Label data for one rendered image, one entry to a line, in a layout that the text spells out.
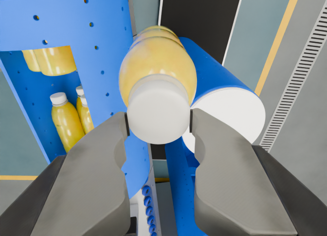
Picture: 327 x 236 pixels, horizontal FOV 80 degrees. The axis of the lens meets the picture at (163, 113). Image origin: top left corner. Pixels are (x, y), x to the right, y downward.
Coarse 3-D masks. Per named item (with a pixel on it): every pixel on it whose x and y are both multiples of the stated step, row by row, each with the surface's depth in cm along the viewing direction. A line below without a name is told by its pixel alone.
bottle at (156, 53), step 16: (144, 32) 22; (160, 32) 20; (144, 48) 15; (160, 48) 14; (176, 48) 15; (128, 64) 14; (144, 64) 13; (160, 64) 13; (176, 64) 14; (192, 64) 16; (128, 80) 14; (144, 80) 13; (176, 80) 13; (192, 80) 15; (128, 96) 13; (192, 96) 15
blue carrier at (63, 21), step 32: (0, 0) 26; (32, 0) 26; (64, 0) 28; (96, 0) 30; (0, 32) 28; (32, 32) 28; (64, 32) 29; (96, 32) 32; (128, 32) 39; (0, 64) 41; (96, 64) 33; (32, 96) 50; (96, 96) 36; (32, 128) 50; (128, 160) 47; (128, 192) 51
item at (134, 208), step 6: (132, 204) 96; (132, 210) 94; (138, 210) 94; (132, 216) 91; (138, 216) 92; (132, 222) 87; (138, 222) 90; (132, 228) 85; (138, 228) 88; (126, 234) 83; (132, 234) 83
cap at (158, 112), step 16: (160, 80) 12; (144, 96) 11; (160, 96) 11; (176, 96) 11; (128, 112) 11; (144, 112) 11; (160, 112) 11; (176, 112) 12; (144, 128) 12; (160, 128) 12; (176, 128) 12
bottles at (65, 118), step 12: (60, 96) 52; (84, 96) 51; (60, 108) 53; (72, 108) 55; (84, 108) 52; (60, 120) 53; (72, 120) 55; (84, 120) 52; (60, 132) 56; (72, 132) 56; (84, 132) 63; (72, 144) 58
